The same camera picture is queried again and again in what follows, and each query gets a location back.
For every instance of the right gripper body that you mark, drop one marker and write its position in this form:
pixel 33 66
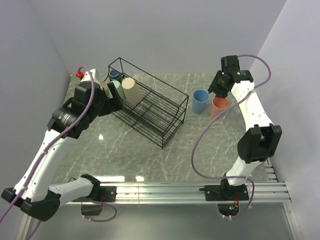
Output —
pixel 217 85

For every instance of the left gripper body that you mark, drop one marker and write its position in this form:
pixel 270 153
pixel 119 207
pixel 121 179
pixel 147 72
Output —
pixel 106 106

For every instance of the beige ceramic mug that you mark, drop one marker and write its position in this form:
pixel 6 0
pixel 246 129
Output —
pixel 104 86

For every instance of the green tumbler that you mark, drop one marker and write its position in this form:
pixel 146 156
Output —
pixel 119 89

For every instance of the salmon pink plastic tumbler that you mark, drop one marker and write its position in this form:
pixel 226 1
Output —
pixel 218 105

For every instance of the beige plastic tumbler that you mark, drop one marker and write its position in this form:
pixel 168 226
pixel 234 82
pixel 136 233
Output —
pixel 131 91

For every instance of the blue plastic tumbler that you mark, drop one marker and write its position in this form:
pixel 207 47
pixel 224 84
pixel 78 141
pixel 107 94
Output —
pixel 200 98

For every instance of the dark blue glazed mug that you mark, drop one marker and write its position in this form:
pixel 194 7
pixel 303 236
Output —
pixel 115 75

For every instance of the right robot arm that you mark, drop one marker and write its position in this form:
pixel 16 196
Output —
pixel 261 136

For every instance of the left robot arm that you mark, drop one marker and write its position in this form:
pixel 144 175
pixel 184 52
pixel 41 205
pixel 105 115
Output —
pixel 34 194

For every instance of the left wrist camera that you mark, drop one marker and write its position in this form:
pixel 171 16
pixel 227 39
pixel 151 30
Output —
pixel 85 76

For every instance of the black wire dish rack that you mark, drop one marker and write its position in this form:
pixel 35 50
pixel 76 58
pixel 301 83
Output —
pixel 162 110

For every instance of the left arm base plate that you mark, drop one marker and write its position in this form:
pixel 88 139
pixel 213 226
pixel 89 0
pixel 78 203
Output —
pixel 103 194

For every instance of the aluminium mounting rail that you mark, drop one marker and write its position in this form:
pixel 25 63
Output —
pixel 193 193

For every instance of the aluminium side rail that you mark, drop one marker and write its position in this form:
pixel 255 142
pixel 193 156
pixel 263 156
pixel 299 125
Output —
pixel 270 171

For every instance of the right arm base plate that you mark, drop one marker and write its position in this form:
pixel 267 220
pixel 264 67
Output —
pixel 221 193

